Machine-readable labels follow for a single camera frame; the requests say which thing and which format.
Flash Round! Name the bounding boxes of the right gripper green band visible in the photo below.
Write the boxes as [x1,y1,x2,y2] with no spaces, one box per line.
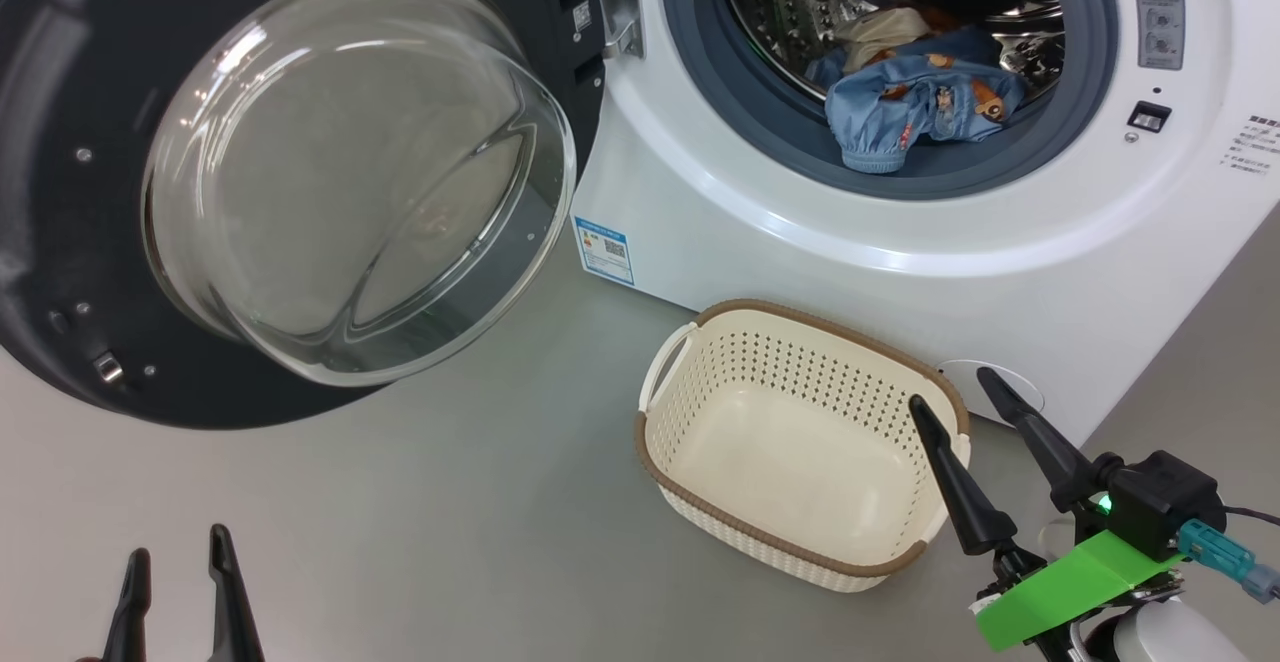
[908,367,1189,653]

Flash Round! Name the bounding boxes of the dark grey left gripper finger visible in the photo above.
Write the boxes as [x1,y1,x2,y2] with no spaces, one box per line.
[207,525,266,662]
[103,548,151,662]

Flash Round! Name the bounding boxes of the dark round washing machine door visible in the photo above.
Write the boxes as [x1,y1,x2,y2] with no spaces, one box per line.
[0,0,641,431]

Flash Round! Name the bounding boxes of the blue bear print trousers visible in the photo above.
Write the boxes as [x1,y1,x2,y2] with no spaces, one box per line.
[805,27,1031,175]

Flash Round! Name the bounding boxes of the blue orange bear face garment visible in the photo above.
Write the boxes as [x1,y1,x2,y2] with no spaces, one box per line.
[835,7,961,71]

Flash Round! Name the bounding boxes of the cream perforated laundry basket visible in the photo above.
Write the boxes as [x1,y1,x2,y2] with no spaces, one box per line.
[634,299,971,593]

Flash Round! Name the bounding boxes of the white washing machine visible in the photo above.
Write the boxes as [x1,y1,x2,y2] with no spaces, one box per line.
[570,0,1280,443]

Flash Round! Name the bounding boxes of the grey rubber door seal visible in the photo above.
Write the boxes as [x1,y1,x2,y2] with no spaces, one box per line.
[660,0,1119,201]

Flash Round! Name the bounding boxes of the steel washing machine drum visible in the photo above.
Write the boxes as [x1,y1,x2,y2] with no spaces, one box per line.
[718,0,1066,108]

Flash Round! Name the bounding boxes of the metal door hinge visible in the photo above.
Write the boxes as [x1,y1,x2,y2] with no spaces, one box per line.
[585,0,646,58]

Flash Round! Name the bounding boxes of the blue white energy label sticker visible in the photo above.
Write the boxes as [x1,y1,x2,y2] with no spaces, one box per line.
[573,217,636,286]

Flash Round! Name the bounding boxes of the grey warning sticker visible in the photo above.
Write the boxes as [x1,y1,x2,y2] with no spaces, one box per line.
[1130,0,1188,71]

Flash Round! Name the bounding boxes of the black cable with teal connector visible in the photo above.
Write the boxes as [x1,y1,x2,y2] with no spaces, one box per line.
[1177,507,1280,603]

